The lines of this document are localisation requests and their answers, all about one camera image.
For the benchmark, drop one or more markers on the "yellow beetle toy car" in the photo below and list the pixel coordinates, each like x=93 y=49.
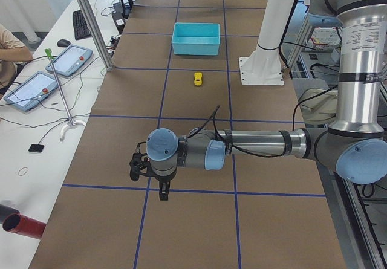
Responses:
x=198 y=78

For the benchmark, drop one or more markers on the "small black square pad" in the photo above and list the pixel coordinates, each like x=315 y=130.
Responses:
x=36 y=148

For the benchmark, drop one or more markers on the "aluminium frame post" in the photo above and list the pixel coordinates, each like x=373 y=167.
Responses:
x=97 y=37

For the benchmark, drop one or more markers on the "red cardboard tube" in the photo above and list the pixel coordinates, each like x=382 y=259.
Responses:
x=14 y=222

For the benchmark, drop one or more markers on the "teach pendant tablet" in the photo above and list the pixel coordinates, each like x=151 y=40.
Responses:
x=71 y=59
x=30 y=93

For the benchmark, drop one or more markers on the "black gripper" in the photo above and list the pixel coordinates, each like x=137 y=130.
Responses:
x=162 y=179

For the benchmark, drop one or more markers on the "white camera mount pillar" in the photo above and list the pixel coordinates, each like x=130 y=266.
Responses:
x=263 y=66

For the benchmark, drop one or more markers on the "grey office chair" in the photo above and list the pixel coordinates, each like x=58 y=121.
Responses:
x=320 y=110

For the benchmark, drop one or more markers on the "turquoise plastic bin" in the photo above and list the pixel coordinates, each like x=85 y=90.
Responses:
x=196 y=39

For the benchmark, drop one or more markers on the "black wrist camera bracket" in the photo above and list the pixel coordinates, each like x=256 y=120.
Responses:
x=140 y=166

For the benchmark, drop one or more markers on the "metal rod grabber tool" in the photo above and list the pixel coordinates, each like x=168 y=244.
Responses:
x=71 y=123

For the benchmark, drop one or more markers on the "seated person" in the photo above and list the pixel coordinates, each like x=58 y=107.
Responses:
x=13 y=53

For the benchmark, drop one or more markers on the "near teach pendant tablet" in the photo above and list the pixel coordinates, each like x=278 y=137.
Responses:
x=30 y=93

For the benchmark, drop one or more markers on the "black computer mouse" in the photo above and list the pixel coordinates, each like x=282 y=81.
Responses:
x=63 y=43

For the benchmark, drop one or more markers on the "far teach pendant tablet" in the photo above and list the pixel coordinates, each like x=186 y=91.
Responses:
x=71 y=59

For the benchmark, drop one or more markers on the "black keyboard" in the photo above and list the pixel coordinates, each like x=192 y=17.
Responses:
x=80 y=26

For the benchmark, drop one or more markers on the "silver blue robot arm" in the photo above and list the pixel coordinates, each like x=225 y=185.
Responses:
x=352 y=145

